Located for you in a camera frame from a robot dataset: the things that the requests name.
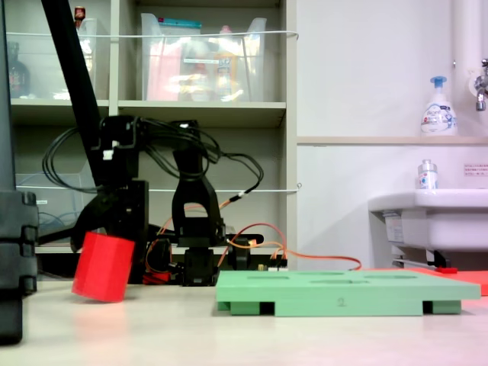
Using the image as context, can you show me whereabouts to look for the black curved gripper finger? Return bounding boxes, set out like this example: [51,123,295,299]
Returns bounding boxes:
[70,190,106,253]

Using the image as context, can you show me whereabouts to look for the red octagonal pillar block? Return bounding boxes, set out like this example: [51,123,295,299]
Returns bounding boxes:
[71,230,136,304]

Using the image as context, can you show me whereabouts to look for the thin black tripod leg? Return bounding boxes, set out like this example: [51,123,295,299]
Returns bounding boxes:
[37,223,83,246]

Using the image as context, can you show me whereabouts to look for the low clear plastic box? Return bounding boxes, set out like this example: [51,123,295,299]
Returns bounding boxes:
[14,173,107,248]

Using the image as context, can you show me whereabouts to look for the notched black tripod leg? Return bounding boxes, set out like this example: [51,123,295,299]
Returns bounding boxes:
[0,0,40,346]

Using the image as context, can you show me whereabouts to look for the pink pouch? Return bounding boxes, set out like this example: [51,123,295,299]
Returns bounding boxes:
[146,40,183,101]

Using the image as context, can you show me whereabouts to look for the thick black tripod leg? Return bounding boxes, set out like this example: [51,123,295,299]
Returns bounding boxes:
[40,0,149,285]

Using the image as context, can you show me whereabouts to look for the small circuit board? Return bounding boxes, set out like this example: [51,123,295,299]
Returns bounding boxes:
[257,261,290,273]

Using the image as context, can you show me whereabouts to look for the narrow clear plastic bin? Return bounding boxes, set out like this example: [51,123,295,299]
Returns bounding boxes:
[75,17,111,101]

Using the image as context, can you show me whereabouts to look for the yellow bottle with pink cap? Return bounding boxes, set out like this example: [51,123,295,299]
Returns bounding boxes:
[212,24,240,101]

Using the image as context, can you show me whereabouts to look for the dark glass bottle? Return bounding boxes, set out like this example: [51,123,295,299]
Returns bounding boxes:
[6,40,31,99]

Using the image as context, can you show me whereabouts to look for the large clear plastic bin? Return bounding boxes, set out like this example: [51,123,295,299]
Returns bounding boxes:
[140,12,268,103]

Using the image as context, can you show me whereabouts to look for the beige shelf unit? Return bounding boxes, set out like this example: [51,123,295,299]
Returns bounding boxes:
[0,0,299,283]

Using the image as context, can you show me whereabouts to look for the teal labelled package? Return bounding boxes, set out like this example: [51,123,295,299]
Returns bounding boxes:
[156,15,203,31]

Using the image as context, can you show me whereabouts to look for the green shape sorter board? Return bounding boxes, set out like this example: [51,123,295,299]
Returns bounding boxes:
[215,269,482,317]

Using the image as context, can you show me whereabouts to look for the bottle with red cap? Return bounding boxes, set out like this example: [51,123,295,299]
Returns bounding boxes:
[73,5,88,30]

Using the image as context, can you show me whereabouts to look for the small clear sanitizer bottle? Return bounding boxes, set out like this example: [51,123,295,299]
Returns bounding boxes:
[416,159,439,191]

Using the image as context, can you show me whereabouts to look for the white blue soap dispenser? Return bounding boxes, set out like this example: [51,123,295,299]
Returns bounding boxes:
[420,75,458,137]

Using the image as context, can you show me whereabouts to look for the white ceramic sink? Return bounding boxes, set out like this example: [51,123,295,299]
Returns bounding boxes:
[368,188,488,268]

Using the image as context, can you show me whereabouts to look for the chrome faucet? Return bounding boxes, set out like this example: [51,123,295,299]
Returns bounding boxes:
[467,58,488,113]

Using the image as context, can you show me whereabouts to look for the black servo cable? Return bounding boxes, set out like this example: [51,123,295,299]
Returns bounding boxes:
[139,117,224,182]
[41,127,102,194]

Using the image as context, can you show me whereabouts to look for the long orange and black cable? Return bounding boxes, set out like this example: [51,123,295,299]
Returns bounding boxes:
[213,150,363,272]

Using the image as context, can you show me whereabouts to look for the white shelf cord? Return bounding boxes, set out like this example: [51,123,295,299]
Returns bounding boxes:
[5,30,300,42]
[14,182,303,194]

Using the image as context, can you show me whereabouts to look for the orange red jumper wire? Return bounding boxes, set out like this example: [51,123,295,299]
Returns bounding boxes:
[226,223,288,264]

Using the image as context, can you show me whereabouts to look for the white wall sticker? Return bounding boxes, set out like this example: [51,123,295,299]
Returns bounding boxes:
[463,162,488,178]

